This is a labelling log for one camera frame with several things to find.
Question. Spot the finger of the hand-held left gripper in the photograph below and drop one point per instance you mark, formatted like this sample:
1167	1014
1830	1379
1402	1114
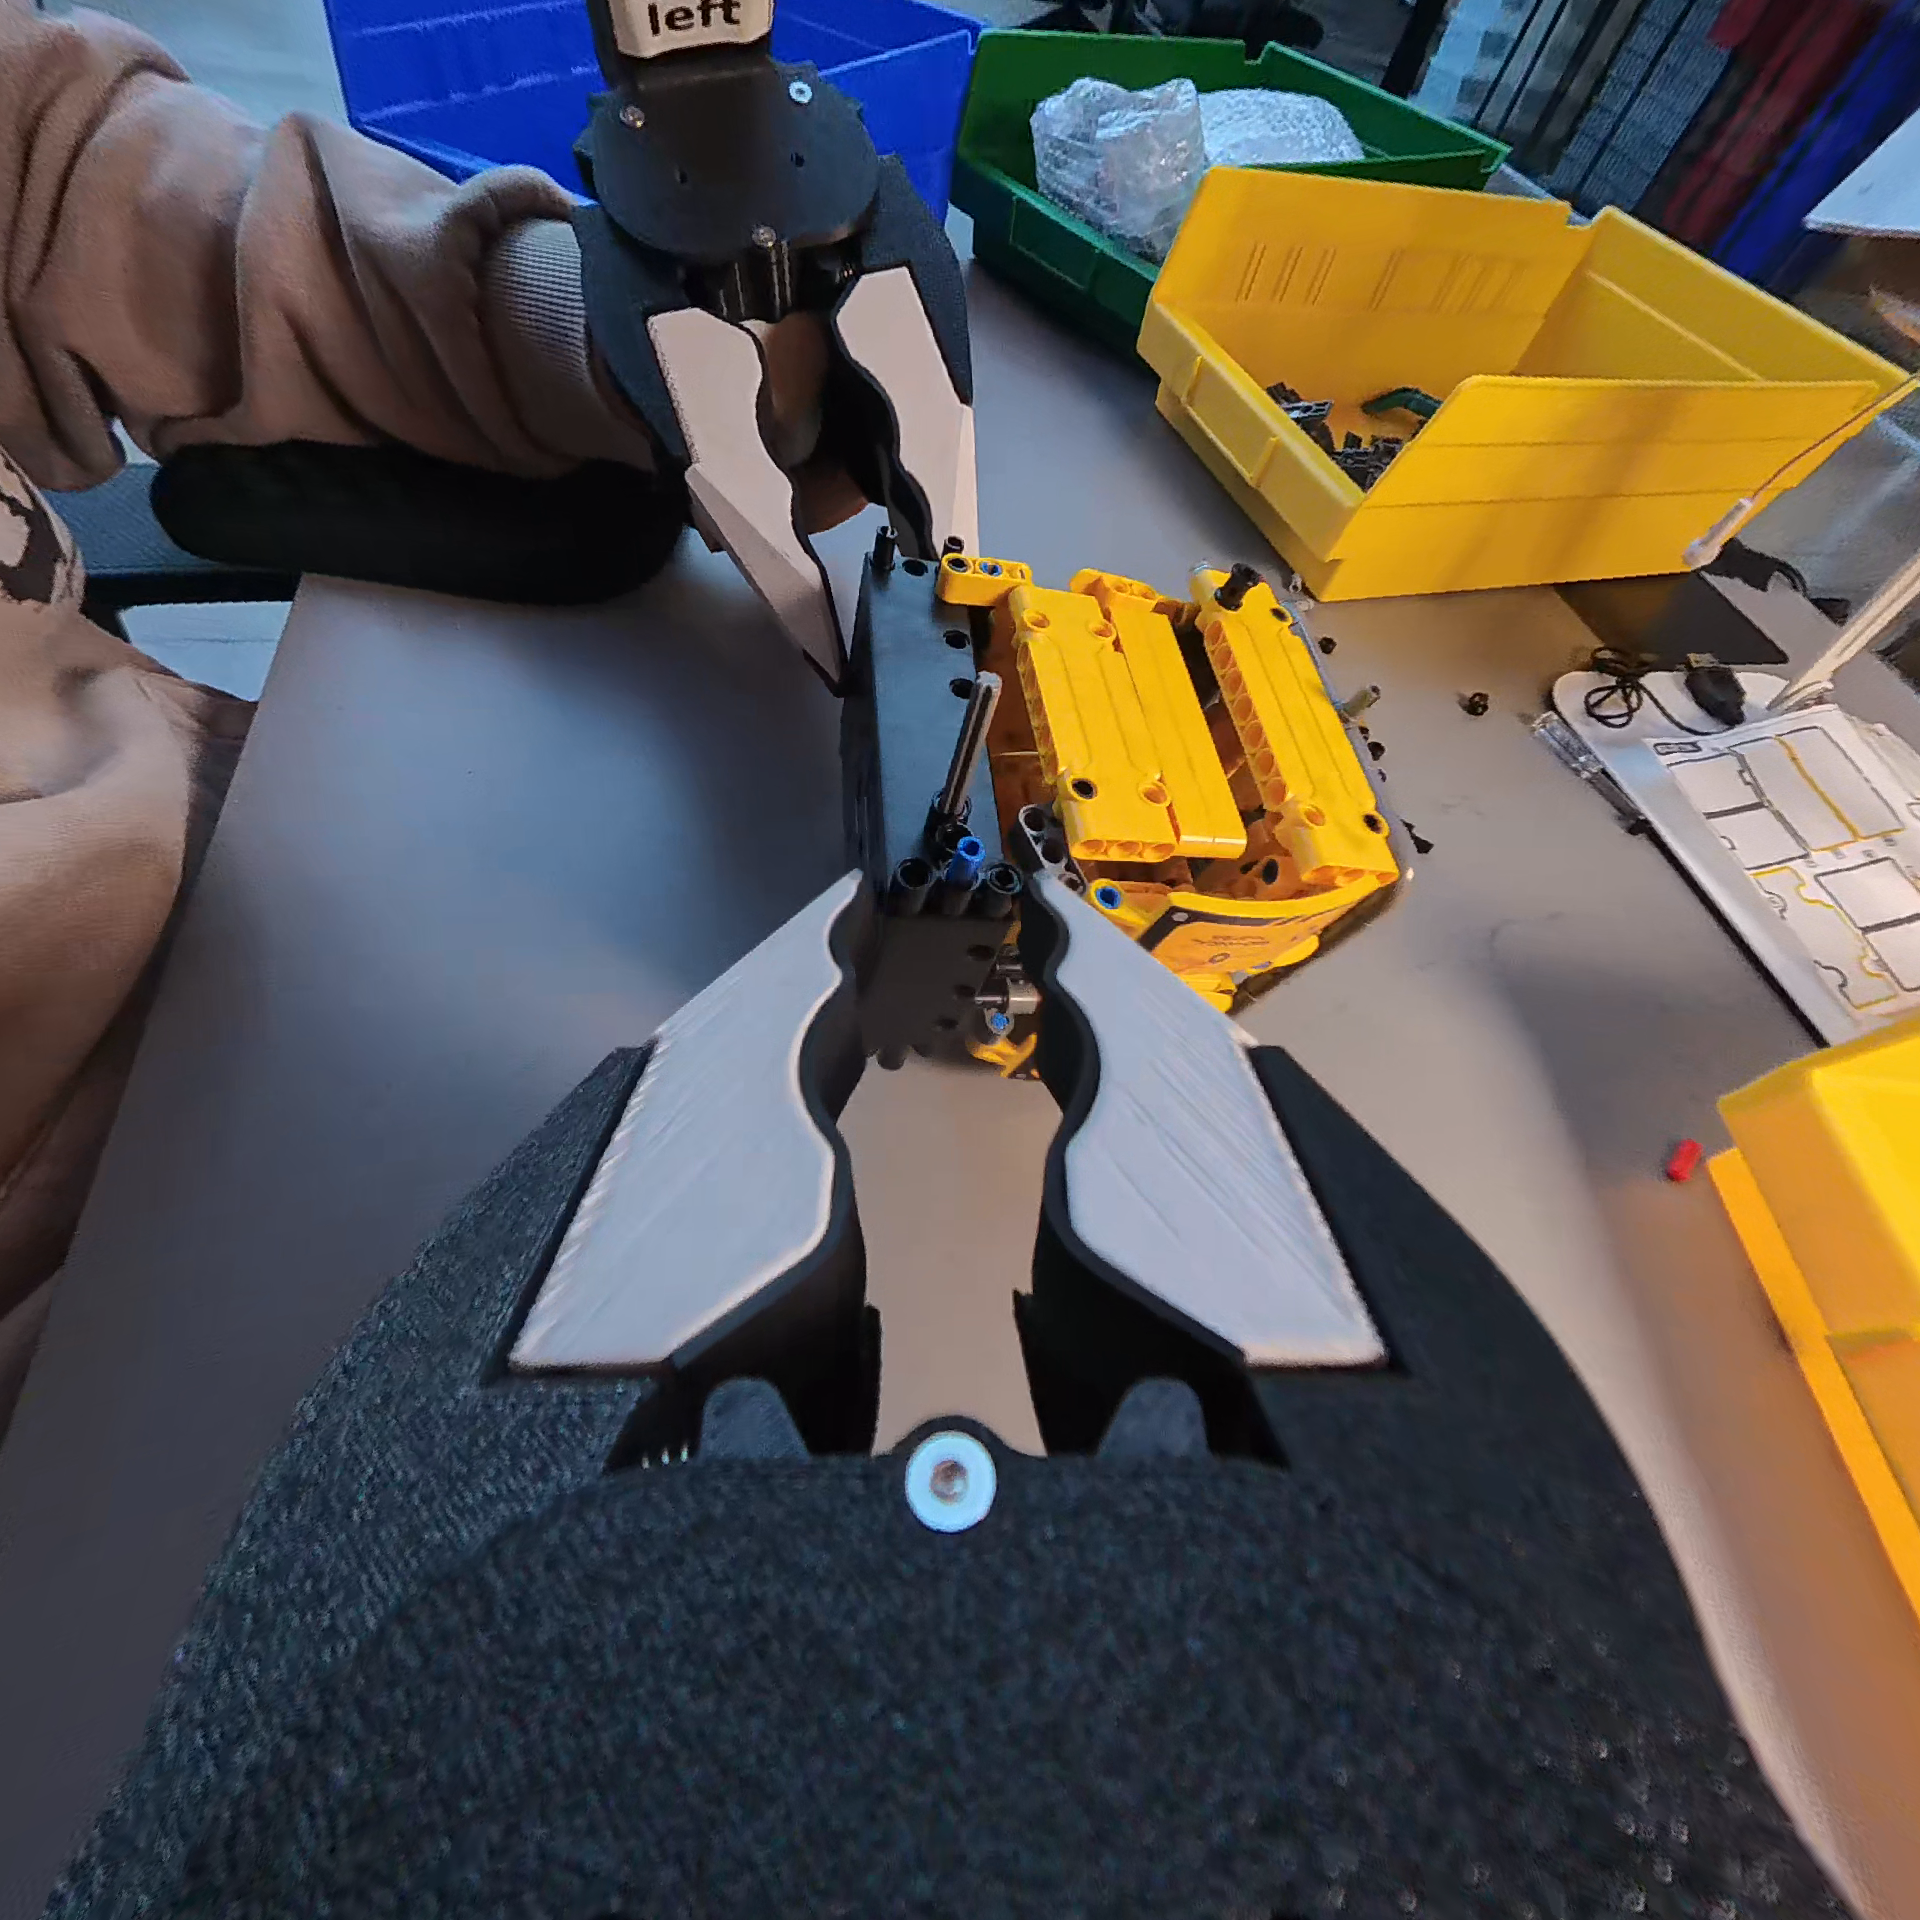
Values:
922	388
721	434

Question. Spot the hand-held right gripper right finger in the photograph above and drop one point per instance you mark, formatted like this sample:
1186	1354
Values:
1201	1185

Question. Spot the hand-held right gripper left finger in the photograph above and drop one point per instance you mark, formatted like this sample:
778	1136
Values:
692	1201

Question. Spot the blue plastic parts bin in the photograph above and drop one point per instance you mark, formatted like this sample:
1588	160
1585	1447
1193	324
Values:
482	76

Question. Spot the black block assembly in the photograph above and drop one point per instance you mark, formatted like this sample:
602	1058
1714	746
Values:
915	931

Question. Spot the grey axle rod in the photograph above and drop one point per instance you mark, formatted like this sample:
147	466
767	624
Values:
967	743

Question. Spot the yellow block toy model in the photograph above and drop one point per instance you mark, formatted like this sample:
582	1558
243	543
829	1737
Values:
1171	720

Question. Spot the person's left forearm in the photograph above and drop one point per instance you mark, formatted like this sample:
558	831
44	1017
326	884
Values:
331	299

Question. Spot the grey desk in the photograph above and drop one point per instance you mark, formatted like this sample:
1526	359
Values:
451	900

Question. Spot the green plastic parts bin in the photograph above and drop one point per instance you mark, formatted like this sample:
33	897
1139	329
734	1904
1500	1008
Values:
1050	255

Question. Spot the black chair armrest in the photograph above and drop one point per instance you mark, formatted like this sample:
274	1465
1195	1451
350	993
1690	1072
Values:
422	524

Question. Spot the bubble wrap bundle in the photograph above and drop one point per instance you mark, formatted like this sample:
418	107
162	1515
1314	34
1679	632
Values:
1126	148

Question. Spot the heap of black beams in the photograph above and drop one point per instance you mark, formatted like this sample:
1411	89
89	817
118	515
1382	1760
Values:
1343	434

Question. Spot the green angled beam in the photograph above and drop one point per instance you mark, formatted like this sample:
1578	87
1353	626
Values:
1402	402

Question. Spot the clear screwdriver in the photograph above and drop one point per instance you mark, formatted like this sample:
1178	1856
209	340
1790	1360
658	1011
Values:
1582	763

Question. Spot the yellow plastic parts bin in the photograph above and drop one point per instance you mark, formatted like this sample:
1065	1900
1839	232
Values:
1575	510
1845	1201

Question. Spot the beige hoodie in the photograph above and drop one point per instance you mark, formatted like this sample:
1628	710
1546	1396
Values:
91	900

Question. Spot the multicolour parts drawer racks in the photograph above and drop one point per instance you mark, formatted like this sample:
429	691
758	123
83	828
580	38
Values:
1724	119

